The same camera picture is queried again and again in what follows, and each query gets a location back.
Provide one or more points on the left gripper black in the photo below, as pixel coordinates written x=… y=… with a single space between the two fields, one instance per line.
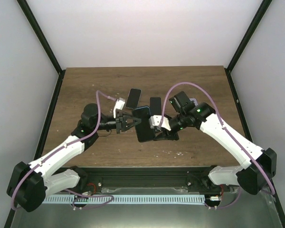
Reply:
x=121 y=122

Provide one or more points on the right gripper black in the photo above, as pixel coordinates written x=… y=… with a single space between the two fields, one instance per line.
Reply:
x=165 y=135

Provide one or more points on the black phone front table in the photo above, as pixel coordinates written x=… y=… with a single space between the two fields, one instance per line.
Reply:
x=143 y=130

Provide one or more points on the black phone table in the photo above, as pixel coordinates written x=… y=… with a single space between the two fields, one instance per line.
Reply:
x=133 y=98
x=143 y=130

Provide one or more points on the phone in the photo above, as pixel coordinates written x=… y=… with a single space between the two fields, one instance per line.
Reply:
x=155 y=106

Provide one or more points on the lilac phone case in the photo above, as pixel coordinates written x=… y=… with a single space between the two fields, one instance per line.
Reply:
x=193 y=100

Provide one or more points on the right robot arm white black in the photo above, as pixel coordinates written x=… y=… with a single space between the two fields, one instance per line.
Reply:
x=256 y=166

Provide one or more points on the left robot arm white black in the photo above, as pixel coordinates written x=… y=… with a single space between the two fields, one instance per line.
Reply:
x=31 y=183

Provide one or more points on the black phone rear table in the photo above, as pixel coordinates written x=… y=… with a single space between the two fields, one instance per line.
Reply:
x=133 y=98

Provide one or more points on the metal sheet front panel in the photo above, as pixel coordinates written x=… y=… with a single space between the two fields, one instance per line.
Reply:
x=248 y=212

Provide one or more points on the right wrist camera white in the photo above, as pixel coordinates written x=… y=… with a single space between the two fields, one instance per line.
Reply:
x=156 y=121

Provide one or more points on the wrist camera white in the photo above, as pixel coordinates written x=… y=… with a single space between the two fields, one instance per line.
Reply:
x=156 y=121
x=119 y=104

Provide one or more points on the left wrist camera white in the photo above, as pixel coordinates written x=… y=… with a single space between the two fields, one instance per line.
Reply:
x=119 y=104

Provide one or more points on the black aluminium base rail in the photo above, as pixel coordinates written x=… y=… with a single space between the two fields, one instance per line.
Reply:
x=194 y=179

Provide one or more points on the light blue slotted cable duct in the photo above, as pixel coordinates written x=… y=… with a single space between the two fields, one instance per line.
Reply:
x=128 y=199

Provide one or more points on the left black frame post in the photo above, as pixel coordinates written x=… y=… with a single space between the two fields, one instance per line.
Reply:
x=26 y=9

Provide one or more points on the black frame post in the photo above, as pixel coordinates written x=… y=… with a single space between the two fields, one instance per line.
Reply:
x=26 y=9
x=262 y=9

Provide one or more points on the right black frame post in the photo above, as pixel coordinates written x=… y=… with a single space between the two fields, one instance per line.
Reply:
x=262 y=9

